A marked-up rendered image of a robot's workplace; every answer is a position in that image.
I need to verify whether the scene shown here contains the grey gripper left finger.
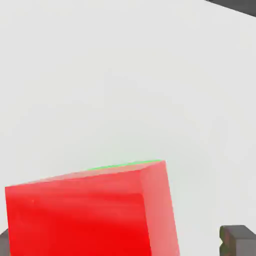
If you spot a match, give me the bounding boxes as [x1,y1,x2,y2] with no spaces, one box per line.
[0,228,11,256]

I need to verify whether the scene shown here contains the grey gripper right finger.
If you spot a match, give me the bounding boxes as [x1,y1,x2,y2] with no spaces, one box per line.
[219,225,256,256]

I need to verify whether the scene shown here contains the small red cube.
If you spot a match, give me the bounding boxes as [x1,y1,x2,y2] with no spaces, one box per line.
[4,159,181,256]

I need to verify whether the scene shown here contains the small green cube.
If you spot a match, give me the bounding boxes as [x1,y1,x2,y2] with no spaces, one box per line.
[87,159,163,171]

